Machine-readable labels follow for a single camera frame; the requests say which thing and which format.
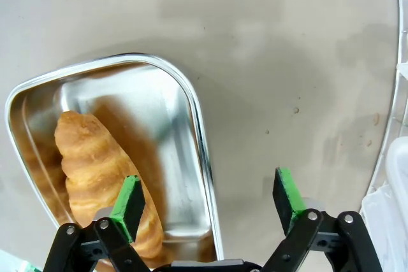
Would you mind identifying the stainless steel rectangular container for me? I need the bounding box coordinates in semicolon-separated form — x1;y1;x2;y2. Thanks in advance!
4;51;224;272

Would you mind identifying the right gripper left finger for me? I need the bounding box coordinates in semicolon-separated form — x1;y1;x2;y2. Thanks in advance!
43;175;150;272

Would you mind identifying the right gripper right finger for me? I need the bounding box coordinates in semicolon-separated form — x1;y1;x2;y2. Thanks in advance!
263;166;382;272

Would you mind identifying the golden brown croissant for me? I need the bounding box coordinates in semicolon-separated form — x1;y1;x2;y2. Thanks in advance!
54;110;166;260

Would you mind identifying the translucent white container lid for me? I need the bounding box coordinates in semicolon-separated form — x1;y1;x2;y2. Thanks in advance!
384;136;408;198

